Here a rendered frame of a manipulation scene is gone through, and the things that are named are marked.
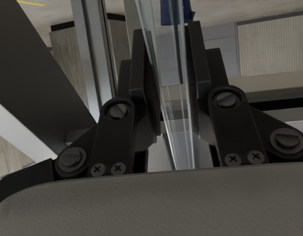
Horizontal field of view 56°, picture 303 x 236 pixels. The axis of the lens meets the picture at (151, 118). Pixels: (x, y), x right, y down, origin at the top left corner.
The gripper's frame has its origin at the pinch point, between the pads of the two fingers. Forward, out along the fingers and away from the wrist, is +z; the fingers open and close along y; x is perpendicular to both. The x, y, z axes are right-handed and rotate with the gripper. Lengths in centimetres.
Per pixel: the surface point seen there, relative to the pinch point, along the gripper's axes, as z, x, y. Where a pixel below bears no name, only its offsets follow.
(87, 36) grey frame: 26.4, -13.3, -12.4
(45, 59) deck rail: 5.5, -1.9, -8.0
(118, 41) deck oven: 439, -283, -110
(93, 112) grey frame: 19.4, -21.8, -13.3
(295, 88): 28.8, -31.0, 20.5
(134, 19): 39.2, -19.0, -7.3
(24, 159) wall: 477, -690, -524
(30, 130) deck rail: 0.6, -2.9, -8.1
